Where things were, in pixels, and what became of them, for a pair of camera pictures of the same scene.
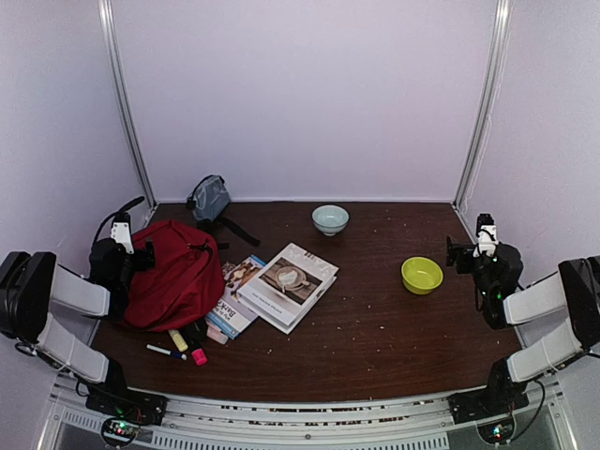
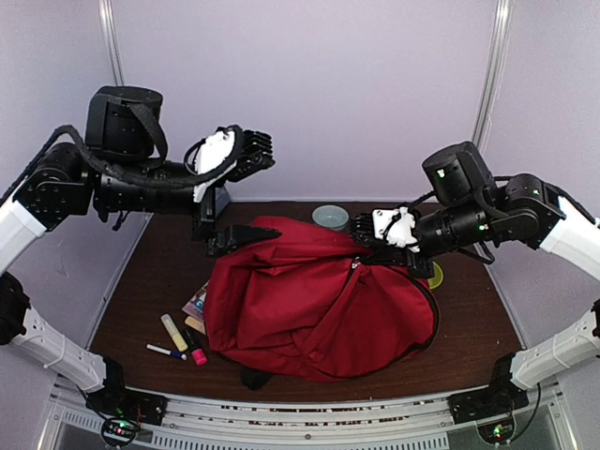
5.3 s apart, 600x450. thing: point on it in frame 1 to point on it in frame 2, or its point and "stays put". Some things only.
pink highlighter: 199,356 stays put
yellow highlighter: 178,339 stays put
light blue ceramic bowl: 330,218 stays put
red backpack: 184,286 to 309,305
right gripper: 453,250 to 402,256
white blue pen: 173,353 stays put
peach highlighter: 217,335 to 195,323
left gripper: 145,261 to 224,241
